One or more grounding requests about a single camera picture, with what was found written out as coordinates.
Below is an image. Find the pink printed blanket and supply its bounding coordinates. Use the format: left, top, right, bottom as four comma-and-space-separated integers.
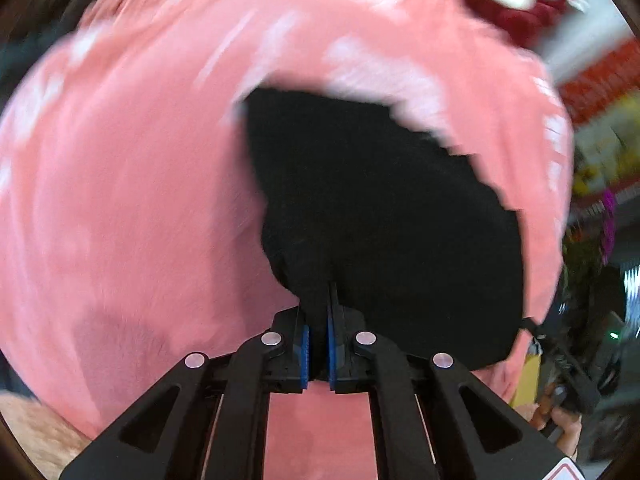
0, 0, 576, 480

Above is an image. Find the black shirt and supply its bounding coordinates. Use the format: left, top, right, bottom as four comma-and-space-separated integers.
240, 87, 526, 368

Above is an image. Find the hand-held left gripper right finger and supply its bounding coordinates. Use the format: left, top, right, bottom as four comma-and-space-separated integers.
326, 282, 576, 480

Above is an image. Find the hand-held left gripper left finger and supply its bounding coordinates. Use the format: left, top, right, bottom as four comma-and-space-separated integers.
59, 310, 313, 480

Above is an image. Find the cream fluffy blanket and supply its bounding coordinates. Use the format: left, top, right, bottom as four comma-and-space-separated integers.
0, 392, 96, 480

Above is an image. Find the wall poster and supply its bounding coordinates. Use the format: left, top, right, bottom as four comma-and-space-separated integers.
574, 95, 640, 196

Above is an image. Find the dark red plush toy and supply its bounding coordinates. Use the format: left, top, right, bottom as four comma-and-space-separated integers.
457, 0, 583, 47

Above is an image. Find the person's right hand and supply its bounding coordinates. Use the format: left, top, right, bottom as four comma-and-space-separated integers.
535, 387, 585, 461

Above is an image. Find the purple orchid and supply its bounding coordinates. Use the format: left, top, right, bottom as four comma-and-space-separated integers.
599, 191, 619, 267

